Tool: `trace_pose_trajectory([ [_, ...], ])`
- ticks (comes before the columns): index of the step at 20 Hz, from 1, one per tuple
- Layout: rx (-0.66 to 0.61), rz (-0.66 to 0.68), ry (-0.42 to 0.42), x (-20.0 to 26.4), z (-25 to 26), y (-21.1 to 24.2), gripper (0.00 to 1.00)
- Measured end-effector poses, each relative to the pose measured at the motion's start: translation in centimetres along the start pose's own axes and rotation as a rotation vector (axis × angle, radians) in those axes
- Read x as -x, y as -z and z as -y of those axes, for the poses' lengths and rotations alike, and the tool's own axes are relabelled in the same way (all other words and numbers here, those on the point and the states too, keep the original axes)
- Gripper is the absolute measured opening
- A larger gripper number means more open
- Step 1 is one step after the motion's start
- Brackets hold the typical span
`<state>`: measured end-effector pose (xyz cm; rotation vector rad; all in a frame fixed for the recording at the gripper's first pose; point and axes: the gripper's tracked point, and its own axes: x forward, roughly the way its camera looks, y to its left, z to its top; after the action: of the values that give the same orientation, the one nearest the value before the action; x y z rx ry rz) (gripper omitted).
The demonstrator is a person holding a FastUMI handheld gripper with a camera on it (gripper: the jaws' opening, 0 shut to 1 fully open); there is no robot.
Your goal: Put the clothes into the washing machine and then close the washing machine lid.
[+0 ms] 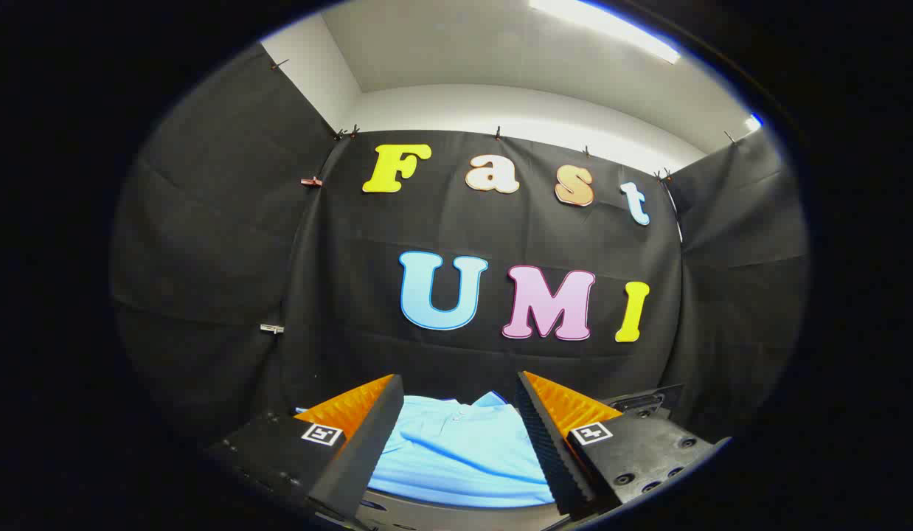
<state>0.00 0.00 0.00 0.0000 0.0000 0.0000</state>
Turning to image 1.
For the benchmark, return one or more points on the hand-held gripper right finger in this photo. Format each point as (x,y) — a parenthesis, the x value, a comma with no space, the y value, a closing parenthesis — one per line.
(549,450)

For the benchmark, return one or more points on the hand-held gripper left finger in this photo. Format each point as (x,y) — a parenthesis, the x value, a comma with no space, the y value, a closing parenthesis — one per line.
(368,442)

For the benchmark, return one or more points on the light blue polo shirt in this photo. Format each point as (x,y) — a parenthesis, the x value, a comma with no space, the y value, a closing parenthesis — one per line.
(456,450)

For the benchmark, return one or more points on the dark glass washing machine lid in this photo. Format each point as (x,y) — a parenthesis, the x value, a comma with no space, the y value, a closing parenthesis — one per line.
(641,403)

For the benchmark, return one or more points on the silver cloth clip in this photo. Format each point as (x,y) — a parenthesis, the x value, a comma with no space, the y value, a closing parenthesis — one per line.
(272,329)

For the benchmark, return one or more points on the copper cloth clip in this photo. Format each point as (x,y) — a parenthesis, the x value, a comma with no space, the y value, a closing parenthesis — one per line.
(311,181)

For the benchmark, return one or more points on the row of small dark clips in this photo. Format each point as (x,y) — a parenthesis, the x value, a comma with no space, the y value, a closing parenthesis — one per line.
(498,133)

